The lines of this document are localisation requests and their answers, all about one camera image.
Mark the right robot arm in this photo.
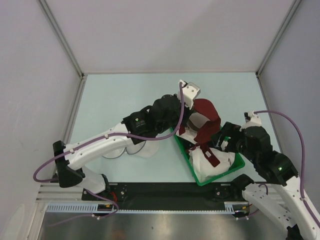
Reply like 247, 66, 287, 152
211, 121, 320, 240

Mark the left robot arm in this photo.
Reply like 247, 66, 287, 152
53, 94, 195, 200

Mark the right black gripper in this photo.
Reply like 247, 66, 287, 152
209, 120, 257, 163

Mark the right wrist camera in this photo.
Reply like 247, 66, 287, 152
241, 110, 262, 130

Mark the left aluminium frame post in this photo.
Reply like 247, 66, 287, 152
36, 0, 84, 79

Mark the aluminium frame post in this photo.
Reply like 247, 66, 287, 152
255, 0, 303, 79
36, 0, 84, 79

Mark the white mesh laundry bag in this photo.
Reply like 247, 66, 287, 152
103, 141, 160, 160

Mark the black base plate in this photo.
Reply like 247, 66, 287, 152
99, 182, 250, 211

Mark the light blue cable duct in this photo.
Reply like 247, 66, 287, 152
46, 201, 121, 214

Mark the white bra in basket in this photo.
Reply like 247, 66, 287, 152
190, 147, 236, 184

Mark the green plastic basket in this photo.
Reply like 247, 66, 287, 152
174, 129, 245, 186

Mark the dark red bra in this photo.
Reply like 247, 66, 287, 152
192, 144, 221, 168
187, 98, 221, 145

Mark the right aluminium frame post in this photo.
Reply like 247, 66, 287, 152
255, 0, 303, 79

